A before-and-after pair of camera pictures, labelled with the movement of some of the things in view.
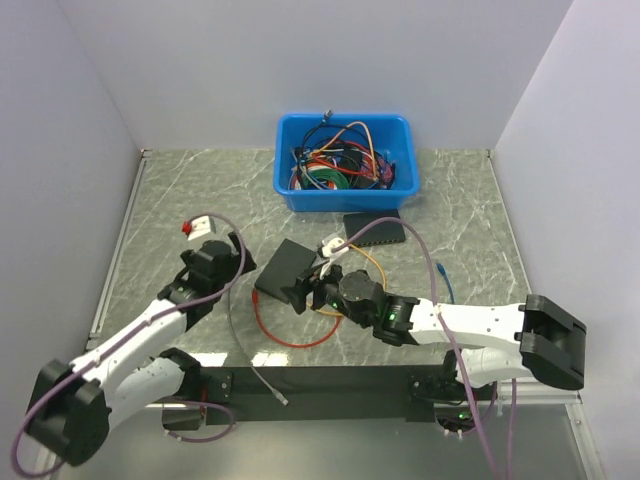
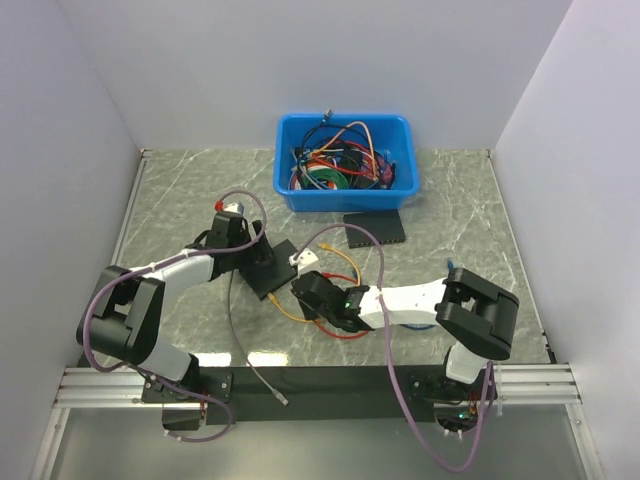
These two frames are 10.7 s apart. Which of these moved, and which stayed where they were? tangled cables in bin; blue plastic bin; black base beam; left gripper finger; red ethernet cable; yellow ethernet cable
Moved: yellow ethernet cable; left gripper finger; red ethernet cable
Stayed: blue plastic bin; tangled cables in bin; black base beam
